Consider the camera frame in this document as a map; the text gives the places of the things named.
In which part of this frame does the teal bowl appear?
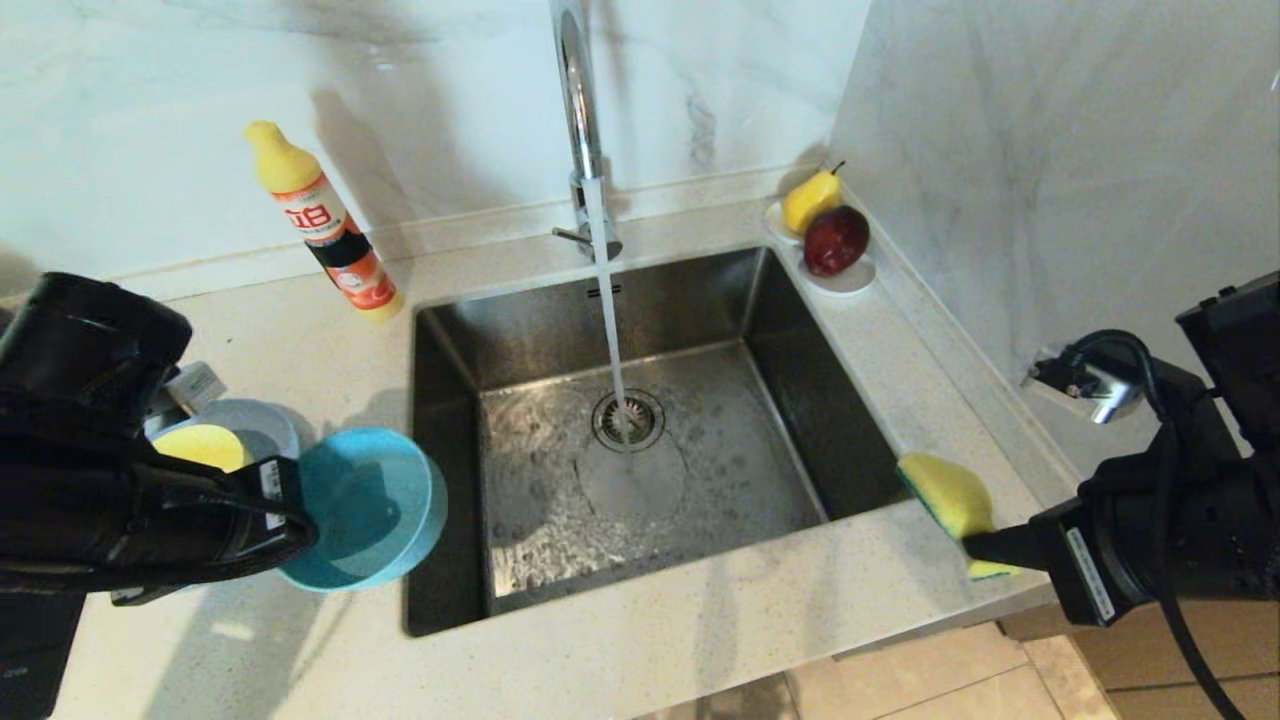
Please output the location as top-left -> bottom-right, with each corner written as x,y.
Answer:
278,427 -> 449,594

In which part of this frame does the yellow sponge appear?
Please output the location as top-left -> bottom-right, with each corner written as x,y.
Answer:
896,452 -> 1023,582

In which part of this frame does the orange dish soap bottle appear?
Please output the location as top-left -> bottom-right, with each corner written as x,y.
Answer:
246,120 -> 405,321

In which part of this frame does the chrome faucet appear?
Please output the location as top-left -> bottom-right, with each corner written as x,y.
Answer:
548,0 -> 624,263

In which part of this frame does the stainless steel sink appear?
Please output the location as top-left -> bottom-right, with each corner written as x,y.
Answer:
403,247 -> 916,638

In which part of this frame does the metal sink drain strainer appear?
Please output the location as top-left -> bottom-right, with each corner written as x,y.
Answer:
591,388 -> 667,454

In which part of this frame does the yellow-green bowl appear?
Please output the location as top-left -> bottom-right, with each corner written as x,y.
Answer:
153,424 -> 254,474

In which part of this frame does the gray plate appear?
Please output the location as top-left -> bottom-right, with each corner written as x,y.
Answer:
150,398 -> 301,463

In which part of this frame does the light wooden cabinet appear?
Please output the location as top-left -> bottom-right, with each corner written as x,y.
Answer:
1000,595 -> 1280,720

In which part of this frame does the small white fruit dish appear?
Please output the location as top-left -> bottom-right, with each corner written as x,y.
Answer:
765,200 -> 878,297

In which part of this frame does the dark red apple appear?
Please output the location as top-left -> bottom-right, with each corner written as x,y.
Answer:
803,205 -> 872,278

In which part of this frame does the running water stream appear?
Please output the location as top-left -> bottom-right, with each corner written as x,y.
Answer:
583,178 -> 641,471

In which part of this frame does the yellow pear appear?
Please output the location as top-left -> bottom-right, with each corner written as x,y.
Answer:
781,160 -> 846,236

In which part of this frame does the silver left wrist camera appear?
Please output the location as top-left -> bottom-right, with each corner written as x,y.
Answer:
148,362 -> 227,426

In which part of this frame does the black camera cable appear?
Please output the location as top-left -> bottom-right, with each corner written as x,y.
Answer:
1060,330 -> 1246,720

